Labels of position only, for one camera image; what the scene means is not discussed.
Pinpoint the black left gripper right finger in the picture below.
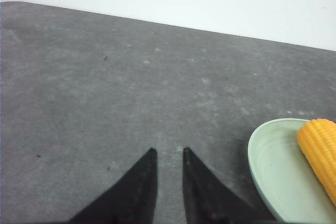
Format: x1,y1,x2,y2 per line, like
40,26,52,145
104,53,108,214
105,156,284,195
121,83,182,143
182,147,273,223

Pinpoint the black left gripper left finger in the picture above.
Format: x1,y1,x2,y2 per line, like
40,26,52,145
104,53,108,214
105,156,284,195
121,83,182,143
68,148,158,223

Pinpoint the yellow corn cob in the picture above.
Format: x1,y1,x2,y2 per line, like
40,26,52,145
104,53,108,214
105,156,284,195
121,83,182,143
296,119,335,204

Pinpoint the light green plate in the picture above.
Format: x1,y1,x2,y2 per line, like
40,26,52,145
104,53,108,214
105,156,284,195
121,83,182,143
247,118,335,223

